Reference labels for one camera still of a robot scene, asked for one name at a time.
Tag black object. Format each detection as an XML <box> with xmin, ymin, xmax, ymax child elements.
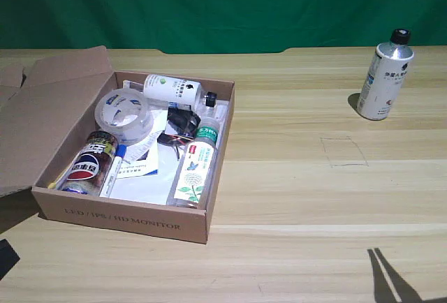
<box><xmin>0</xmin><ymin>239</ymin><xmax>21</xmax><ymax>281</ymax></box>

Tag clear bottle green label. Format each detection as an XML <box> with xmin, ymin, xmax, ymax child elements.
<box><xmin>166</xmin><ymin>105</ymin><xmax>221</xmax><ymax>209</ymax></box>

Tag white paper sheets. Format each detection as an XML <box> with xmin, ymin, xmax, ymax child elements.
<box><xmin>110</xmin><ymin>107</ymin><xmax>182</xmax><ymax>206</ymax></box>

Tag white blue printed leaflet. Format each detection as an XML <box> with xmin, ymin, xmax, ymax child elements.
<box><xmin>115</xmin><ymin>158</ymin><xmax>160</xmax><ymax>180</ymax></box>

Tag Pepsi drink can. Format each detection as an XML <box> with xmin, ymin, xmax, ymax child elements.
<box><xmin>57</xmin><ymin>130</ymin><xmax>119</xmax><ymax>196</ymax></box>

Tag black fan with wires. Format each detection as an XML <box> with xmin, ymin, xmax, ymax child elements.
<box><xmin>156</xmin><ymin>106</ymin><xmax>202</xmax><ymax>161</ymax></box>

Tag brown cardboard monitor box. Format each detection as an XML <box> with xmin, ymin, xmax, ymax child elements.
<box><xmin>0</xmin><ymin>45</ymin><xmax>235</xmax><ymax>245</ymax></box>

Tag green backdrop curtain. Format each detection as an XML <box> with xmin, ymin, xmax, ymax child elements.
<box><xmin>0</xmin><ymin>0</ymin><xmax>447</xmax><ymax>54</ymax></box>

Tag white marker blue cap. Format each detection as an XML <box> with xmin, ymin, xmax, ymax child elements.
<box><xmin>99</xmin><ymin>144</ymin><xmax>129</xmax><ymax>198</ymax></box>

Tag small yellow item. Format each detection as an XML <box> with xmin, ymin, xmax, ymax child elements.
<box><xmin>47</xmin><ymin>168</ymin><xmax>69</xmax><ymax>190</ymax></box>

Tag clear plastic bag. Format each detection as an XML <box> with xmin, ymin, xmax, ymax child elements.
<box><xmin>122</xmin><ymin>79</ymin><xmax>146</xmax><ymax>94</ymax></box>

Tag white bottle black cap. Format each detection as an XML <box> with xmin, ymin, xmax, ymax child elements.
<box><xmin>142</xmin><ymin>73</ymin><xmax>218</xmax><ymax>110</ymax></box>
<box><xmin>356</xmin><ymin>28</ymin><xmax>416</xmax><ymax>121</ymax></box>

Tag clear packing tape roll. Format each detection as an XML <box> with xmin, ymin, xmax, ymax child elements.
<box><xmin>93</xmin><ymin>88</ymin><xmax>155</xmax><ymax>147</ymax></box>

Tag white printed receipt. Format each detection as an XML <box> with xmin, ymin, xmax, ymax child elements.
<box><xmin>122</xmin><ymin>131</ymin><xmax>160</xmax><ymax>164</ymax></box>

